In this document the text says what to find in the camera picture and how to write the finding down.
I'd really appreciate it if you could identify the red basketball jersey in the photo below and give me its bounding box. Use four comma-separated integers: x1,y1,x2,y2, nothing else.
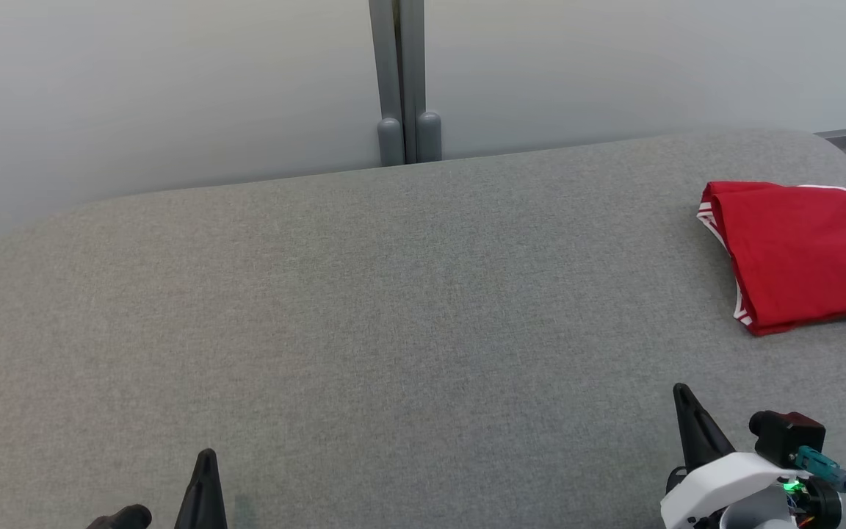
696,181,846,337

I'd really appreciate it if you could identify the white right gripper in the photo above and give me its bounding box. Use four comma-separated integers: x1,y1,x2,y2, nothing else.
660,383,798,529

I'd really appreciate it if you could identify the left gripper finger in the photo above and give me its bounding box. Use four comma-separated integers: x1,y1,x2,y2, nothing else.
201,448,230,529
173,449,209,529

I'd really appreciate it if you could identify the grey partition post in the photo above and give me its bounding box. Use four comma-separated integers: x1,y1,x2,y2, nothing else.
369,0,406,168
399,0,444,165

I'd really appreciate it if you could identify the right arm cable teal connector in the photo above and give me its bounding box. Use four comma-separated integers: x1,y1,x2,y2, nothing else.
794,446,846,529

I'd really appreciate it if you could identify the grey fabric sofa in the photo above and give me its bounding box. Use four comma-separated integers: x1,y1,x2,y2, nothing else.
0,131,846,529

